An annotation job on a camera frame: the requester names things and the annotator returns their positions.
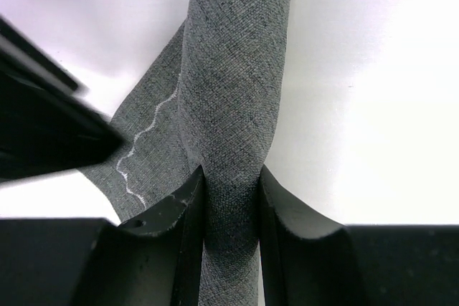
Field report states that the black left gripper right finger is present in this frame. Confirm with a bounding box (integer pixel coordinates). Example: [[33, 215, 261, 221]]
[[258, 168, 458, 306]]

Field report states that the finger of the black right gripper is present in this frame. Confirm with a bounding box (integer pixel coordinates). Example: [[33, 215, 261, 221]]
[[1, 19, 123, 181]]

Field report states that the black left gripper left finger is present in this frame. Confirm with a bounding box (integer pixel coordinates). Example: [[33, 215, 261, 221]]
[[1, 168, 205, 305]]

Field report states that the grey cloth napkin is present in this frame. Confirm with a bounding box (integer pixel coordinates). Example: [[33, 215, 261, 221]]
[[82, 0, 290, 305]]

